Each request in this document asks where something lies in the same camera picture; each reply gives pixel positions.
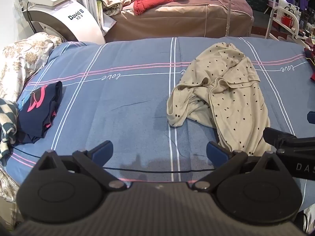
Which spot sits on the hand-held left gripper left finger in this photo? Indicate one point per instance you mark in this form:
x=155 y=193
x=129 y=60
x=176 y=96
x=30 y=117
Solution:
x=103 y=151

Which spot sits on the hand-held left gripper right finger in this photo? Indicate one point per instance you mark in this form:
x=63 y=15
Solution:
x=216 y=152

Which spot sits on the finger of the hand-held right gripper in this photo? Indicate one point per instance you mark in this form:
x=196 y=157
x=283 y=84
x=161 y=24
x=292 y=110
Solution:
x=278 y=135
x=311 y=117

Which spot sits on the beige polka dot garment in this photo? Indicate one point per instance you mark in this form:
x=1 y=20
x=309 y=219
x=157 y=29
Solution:
x=233 y=98

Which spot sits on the blue striped bed sheet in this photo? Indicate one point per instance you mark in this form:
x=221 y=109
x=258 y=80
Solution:
x=123 y=103

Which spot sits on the navy garment with pink print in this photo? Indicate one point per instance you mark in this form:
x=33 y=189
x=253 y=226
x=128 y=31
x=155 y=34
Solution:
x=37 y=118

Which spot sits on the teal checkered cloth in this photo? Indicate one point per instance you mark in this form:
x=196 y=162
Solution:
x=7 y=123

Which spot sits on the red box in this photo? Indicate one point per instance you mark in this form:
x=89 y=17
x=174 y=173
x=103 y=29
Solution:
x=286 y=21

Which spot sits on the white trolley cart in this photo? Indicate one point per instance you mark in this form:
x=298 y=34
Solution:
x=285 y=11

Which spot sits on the white pump bottle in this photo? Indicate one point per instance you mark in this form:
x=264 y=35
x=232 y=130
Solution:
x=283 y=5

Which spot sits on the floral beige quilt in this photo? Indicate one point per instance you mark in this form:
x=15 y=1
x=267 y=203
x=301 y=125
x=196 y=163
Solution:
x=22 y=59

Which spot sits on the white metal pole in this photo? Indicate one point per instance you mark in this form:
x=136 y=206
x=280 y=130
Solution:
x=228 y=9

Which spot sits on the massage bed with brown cover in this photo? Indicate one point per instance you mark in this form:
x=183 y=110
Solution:
x=184 y=17

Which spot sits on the white beauty machine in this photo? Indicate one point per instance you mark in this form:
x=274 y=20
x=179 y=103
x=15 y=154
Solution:
x=61 y=17

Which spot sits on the beige crumpled cloth pile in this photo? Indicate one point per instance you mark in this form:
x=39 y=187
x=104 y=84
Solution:
x=115 y=0

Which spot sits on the red quilted jacket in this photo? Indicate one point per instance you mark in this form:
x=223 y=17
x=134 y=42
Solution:
x=147 y=3

